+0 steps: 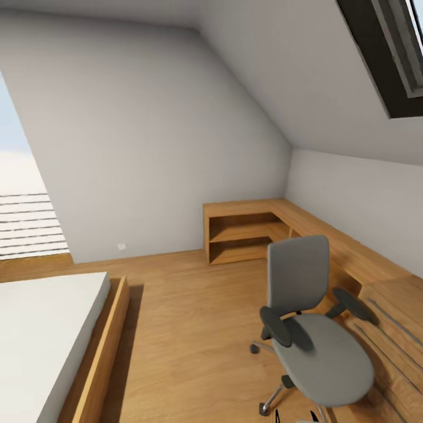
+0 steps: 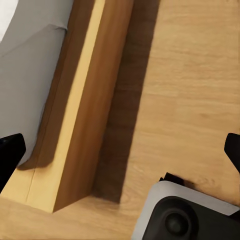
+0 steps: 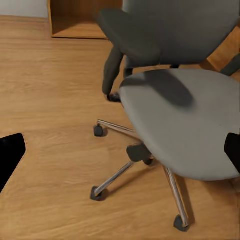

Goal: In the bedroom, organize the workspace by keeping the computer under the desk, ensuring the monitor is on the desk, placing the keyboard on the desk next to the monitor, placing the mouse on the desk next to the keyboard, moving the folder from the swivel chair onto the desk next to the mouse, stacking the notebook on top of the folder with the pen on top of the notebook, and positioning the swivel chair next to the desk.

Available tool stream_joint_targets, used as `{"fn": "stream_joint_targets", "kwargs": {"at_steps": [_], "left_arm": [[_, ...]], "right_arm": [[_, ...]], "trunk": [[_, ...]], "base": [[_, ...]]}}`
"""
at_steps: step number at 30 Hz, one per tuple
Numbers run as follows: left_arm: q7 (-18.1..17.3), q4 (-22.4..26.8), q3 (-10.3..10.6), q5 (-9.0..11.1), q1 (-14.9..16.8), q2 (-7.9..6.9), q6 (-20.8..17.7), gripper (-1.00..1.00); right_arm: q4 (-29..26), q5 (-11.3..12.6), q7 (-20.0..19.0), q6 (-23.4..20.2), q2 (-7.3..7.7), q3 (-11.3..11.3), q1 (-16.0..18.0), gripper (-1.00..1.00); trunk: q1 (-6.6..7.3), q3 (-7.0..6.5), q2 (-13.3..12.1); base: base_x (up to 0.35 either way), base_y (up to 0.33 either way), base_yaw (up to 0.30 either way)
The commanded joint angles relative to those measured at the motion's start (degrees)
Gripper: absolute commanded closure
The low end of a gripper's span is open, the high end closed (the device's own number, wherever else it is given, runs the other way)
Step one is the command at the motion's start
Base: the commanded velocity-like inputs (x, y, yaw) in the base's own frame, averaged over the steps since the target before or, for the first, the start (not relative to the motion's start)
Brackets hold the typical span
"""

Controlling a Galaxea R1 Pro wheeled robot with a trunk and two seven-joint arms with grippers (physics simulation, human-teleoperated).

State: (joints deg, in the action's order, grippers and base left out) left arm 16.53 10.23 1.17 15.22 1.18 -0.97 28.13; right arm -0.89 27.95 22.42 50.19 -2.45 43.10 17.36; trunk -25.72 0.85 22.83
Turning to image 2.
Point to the bed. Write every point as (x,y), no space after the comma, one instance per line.
(59,63)

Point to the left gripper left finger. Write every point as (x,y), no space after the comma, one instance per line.
(12,149)

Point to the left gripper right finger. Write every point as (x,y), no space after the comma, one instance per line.
(232,149)

